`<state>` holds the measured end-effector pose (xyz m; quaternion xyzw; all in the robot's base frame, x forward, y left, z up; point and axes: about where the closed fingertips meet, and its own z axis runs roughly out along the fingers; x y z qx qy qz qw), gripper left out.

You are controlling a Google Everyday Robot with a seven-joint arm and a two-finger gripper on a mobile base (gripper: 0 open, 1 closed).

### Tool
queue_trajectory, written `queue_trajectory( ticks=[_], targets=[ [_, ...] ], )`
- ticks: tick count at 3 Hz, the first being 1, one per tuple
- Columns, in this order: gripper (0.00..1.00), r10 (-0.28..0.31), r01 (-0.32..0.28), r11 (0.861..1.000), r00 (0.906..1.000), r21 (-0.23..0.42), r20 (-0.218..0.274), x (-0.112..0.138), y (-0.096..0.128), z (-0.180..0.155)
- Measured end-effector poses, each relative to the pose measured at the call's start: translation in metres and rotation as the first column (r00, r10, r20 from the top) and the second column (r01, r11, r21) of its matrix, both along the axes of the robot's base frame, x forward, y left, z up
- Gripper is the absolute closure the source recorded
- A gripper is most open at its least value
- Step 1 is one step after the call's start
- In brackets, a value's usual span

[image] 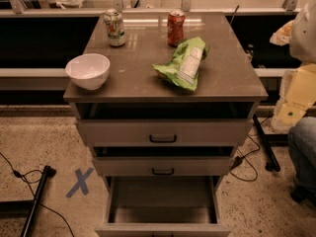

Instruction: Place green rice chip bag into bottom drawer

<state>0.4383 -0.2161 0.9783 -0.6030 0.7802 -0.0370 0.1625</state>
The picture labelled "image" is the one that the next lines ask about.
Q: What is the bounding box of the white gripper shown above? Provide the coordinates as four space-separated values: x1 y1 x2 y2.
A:
270 20 316 132

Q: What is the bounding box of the green rice chip bag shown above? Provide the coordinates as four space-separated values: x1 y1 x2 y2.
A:
153 37 208 92

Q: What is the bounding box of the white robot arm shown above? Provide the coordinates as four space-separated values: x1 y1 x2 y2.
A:
270 0 316 132

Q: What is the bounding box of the grey drawer cabinet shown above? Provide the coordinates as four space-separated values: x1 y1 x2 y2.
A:
65 12 267 237

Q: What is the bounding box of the top drawer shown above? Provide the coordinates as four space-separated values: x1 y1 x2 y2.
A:
71 102 255 147

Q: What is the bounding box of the drawer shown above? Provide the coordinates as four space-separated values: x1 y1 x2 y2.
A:
93 146 233 177
71 102 255 147
95 176 230 237

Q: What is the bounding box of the middle drawer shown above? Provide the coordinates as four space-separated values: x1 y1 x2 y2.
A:
93 146 233 177

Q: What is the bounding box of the bottom drawer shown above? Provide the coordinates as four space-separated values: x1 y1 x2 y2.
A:
95 176 230 237

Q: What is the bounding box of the person leg in jeans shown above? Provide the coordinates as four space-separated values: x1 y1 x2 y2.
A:
287 117 316 194

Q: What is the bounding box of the red soda can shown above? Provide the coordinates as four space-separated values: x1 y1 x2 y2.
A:
167 9 185 46

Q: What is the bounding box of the green soda can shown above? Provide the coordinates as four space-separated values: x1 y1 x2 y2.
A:
104 9 125 47

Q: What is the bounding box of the white bowl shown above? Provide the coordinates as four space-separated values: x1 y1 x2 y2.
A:
65 53 111 90

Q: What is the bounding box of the blue tape cross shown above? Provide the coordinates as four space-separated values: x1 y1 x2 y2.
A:
66 168 94 198

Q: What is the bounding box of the black stand leg left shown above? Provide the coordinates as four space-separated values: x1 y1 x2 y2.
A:
20 165 56 237

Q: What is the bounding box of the black cable right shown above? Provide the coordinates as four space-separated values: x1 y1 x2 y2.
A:
229 116 275 183

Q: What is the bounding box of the black cable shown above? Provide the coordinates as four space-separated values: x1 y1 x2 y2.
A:
0 151 76 237
229 116 275 183

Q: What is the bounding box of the black cable left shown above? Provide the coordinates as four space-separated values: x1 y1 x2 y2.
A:
0 151 76 237

